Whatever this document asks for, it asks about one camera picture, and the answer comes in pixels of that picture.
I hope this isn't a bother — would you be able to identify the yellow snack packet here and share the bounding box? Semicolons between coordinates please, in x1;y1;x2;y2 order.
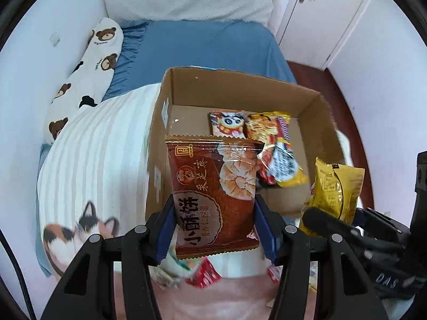
298;157;366;237

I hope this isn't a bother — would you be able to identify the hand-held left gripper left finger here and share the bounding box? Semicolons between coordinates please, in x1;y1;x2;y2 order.
40;193;177;320

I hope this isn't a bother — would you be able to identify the white green snack packet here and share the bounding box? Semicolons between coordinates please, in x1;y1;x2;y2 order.
150;233;201;289

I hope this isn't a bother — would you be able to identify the bear print bolster pillow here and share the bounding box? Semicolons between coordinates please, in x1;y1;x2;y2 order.
45;18;125;145

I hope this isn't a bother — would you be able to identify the small red white packet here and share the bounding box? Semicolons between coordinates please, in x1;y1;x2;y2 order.
267;263;281;285

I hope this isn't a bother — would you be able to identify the grey white pillow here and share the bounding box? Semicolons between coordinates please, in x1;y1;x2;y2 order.
102;0;279;27

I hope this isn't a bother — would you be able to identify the cardboard box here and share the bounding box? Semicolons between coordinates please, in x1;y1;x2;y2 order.
146;67;347;221

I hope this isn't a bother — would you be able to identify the pink blanket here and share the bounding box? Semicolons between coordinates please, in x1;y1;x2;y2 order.
113;263;321;320

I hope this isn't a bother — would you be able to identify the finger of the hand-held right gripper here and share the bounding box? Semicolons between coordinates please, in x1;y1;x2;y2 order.
301;207;362;242
354;207;406;237

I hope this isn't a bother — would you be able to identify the black cable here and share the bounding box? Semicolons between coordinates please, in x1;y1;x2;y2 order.
0;230;37;320

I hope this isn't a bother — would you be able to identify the blue bed sheet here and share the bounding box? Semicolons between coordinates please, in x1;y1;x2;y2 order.
37;20;297;277

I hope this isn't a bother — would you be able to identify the brown pastry snack packet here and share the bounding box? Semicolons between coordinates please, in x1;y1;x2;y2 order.
165;133;266;261

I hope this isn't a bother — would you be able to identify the red white panda snack packet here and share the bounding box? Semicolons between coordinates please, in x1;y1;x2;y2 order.
208;110;249;139

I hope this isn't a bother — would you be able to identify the white door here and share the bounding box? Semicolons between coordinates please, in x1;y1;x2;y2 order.
275;0;374;70

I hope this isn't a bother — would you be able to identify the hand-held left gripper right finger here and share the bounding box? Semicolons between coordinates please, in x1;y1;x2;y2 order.
254;194;384;320

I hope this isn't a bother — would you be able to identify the yellow red noodle packet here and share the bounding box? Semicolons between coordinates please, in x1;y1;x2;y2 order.
245;111;311;188

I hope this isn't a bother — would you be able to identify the striped cat print blanket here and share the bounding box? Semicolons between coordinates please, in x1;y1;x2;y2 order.
37;83;352;279

